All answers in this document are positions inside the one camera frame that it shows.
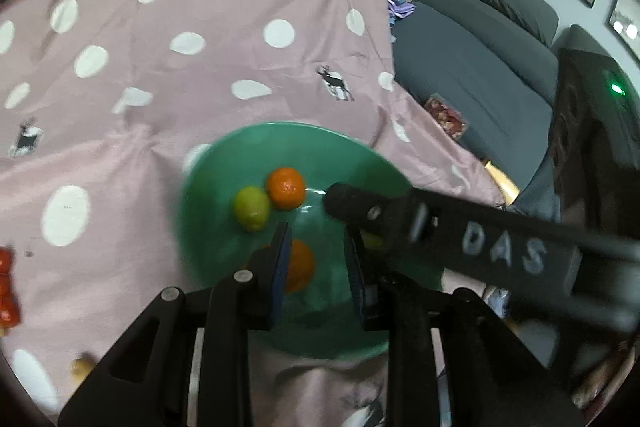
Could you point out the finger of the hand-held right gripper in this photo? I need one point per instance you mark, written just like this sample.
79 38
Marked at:
450 232

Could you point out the person's right forearm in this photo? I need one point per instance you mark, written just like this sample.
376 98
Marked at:
602 377

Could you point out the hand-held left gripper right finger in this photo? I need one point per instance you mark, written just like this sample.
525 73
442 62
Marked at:
356 279

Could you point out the small yellow kumquat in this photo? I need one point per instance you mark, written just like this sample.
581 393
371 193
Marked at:
81 369

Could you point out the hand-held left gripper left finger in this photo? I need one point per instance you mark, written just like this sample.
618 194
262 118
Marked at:
281 272

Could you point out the orange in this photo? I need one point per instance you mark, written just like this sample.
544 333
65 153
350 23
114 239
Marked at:
301 264
285 187

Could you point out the gold packet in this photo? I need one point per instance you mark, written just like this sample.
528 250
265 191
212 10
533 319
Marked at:
502 182

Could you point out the pink polka-dot blanket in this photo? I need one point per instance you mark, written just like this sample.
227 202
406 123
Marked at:
150 82

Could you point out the green bowl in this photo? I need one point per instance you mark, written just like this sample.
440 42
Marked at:
220 167

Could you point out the colourful cloth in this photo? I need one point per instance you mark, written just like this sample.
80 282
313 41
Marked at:
400 4

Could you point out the red patterned packet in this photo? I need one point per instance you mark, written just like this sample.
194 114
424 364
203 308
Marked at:
446 116

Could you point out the grey sofa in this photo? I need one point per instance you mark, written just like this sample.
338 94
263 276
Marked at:
475 57

